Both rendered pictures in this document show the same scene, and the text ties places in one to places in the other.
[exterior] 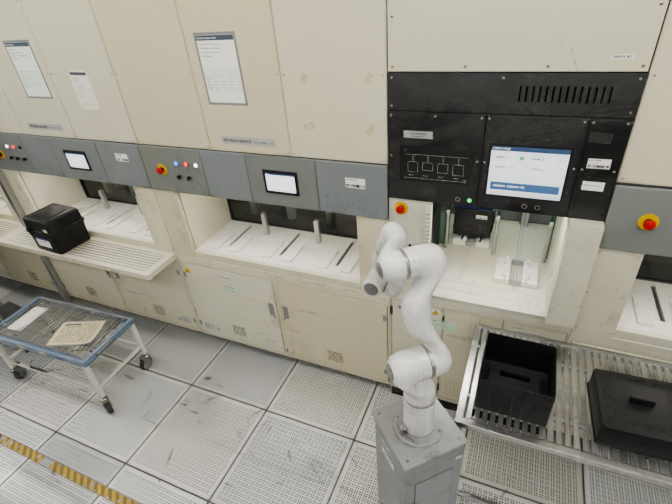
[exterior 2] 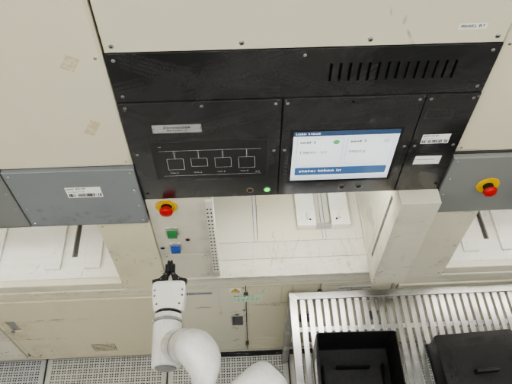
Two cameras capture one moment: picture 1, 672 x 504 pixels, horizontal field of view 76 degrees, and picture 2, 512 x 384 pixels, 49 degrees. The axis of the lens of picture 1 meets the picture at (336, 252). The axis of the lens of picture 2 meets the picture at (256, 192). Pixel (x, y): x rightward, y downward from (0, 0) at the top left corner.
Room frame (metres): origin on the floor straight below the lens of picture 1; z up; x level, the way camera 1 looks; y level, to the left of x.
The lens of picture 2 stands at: (0.82, -0.11, 2.77)
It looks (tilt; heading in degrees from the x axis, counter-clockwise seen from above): 55 degrees down; 331
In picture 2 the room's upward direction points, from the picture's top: straight up
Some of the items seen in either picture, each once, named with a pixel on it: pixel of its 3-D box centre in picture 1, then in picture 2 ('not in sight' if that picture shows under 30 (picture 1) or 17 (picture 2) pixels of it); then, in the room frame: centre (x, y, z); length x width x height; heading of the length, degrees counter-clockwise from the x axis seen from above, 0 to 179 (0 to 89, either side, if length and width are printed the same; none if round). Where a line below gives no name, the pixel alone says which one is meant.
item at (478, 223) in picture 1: (475, 210); not in sight; (2.21, -0.85, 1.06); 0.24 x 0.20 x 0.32; 64
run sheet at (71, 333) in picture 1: (76, 331); not in sight; (2.15, 1.74, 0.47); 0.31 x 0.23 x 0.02; 85
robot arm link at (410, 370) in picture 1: (412, 376); not in sight; (1.03, -0.23, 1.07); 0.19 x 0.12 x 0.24; 104
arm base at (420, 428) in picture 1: (418, 411); not in sight; (1.04, -0.26, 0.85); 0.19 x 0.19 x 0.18
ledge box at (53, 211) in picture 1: (56, 228); not in sight; (2.74, 1.96, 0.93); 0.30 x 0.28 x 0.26; 61
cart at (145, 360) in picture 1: (75, 347); not in sight; (2.25, 1.89, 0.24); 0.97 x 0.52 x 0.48; 67
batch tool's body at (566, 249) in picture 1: (487, 241); (277, 168); (1.99, -0.85, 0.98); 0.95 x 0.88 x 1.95; 154
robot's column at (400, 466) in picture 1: (415, 477); not in sight; (1.04, -0.26, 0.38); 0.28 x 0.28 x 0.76; 19
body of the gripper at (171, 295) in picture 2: not in sight; (168, 299); (1.57, -0.22, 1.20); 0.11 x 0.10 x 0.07; 154
